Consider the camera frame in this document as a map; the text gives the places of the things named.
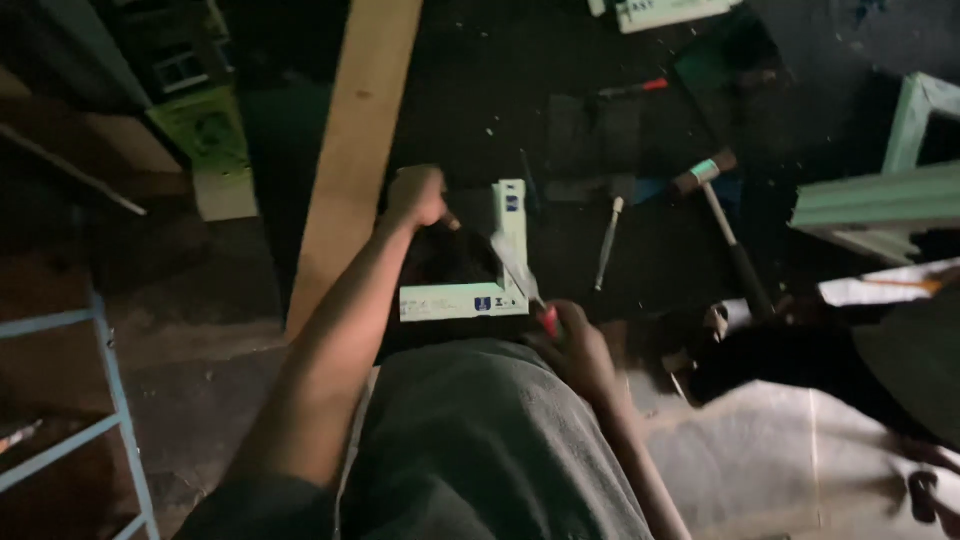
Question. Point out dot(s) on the person's right hand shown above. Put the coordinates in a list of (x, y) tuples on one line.
[(579, 352)]

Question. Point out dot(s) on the person's left hand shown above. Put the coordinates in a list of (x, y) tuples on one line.
[(414, 196)]

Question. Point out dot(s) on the person's left fingers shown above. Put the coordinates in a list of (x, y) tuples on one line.
[(439, 196)]

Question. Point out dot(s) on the white L-shaped frame corner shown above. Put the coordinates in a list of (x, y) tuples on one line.
[(491, 289)]

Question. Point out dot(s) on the long wooden plank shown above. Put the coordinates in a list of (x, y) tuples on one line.
[(352, 161)]

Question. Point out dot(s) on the green printed carton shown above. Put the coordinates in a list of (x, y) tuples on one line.
[(206, 135)]

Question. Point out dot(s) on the white printed board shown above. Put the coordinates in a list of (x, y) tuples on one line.
[(667, 11)]

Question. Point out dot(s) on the thin metal rod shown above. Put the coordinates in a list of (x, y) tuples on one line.
[(71, 169)]

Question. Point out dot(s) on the blue metal rack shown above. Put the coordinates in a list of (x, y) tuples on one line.
[(90, 420)]

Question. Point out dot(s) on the white paper sheet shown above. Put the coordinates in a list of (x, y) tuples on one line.
[(885, 286)]

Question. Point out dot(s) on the pale green wooden frame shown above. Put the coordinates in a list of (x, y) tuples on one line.
[(885, 199)]

